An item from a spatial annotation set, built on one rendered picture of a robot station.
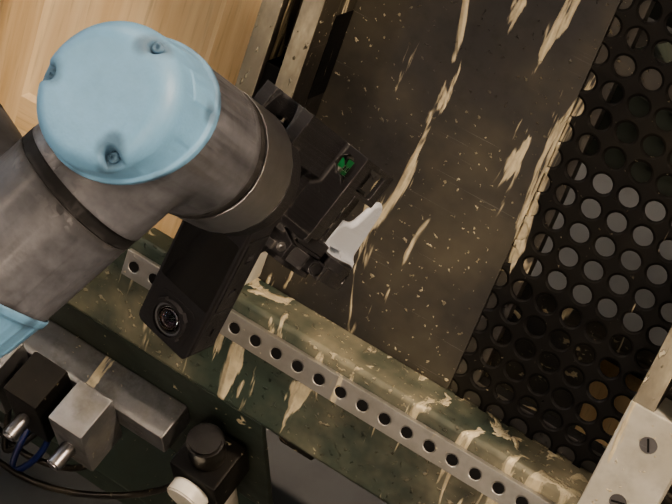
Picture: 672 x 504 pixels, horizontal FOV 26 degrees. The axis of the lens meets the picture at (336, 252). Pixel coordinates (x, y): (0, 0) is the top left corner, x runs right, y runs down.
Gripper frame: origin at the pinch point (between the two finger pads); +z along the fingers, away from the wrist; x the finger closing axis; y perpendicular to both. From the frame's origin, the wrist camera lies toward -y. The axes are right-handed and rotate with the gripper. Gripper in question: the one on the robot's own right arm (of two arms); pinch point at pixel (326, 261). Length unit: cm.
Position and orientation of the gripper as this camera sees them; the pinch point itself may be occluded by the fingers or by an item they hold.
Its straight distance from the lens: 99.1
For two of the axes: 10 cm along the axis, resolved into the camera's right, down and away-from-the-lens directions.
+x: -7.2, -5.9, 3.6
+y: 6.2, -7.9, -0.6
